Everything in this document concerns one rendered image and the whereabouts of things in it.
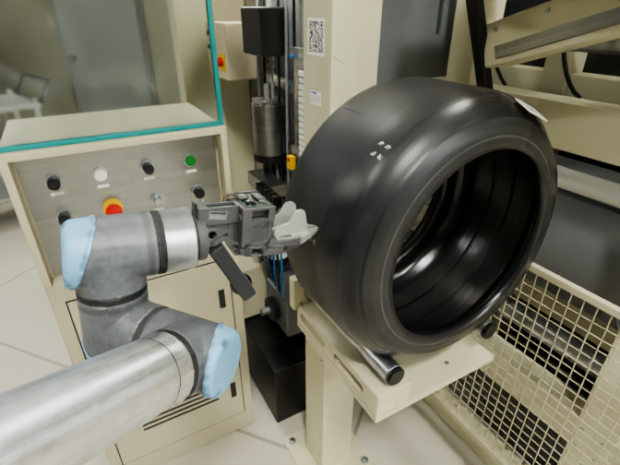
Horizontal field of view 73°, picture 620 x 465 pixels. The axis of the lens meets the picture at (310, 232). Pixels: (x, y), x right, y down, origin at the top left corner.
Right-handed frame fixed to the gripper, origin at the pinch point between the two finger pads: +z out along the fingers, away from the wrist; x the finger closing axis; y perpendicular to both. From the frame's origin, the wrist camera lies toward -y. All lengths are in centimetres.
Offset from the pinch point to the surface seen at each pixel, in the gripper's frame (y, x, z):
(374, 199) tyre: 8.8, -8.7, 5.4
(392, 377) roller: -30.1, -10.7, 16.9
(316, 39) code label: 30.0, 32.4, 16.5
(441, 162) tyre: 15.0, -11.3, 15.1
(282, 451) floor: -121, 42, 25
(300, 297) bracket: -32.3, 23.8, 14.3
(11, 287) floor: -133, 226, -76
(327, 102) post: 17.2, 27.7, 18.0
